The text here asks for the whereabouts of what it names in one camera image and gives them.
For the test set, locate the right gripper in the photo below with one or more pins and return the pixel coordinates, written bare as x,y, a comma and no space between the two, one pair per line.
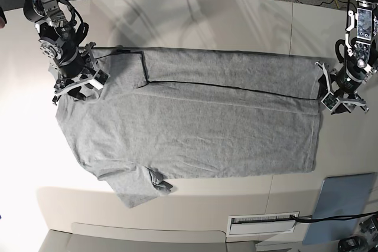
75,75

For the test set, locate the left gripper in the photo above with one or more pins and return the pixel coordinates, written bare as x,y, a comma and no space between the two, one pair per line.
344,84

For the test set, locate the grey T-shirt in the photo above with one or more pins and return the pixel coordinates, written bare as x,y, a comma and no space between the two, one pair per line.
173,114

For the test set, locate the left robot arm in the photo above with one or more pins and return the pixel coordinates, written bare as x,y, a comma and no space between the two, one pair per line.
357,52

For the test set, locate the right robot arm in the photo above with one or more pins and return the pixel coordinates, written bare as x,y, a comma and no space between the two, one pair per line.
61,30

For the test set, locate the blue-grey board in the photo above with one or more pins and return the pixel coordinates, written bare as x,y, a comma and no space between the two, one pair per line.
339,195

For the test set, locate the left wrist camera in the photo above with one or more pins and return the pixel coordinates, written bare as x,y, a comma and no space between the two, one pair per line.
330,101

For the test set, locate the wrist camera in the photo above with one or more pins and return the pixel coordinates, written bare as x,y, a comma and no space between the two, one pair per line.
99,80
330,101

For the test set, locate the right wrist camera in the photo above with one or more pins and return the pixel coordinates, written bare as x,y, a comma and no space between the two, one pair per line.
99,80

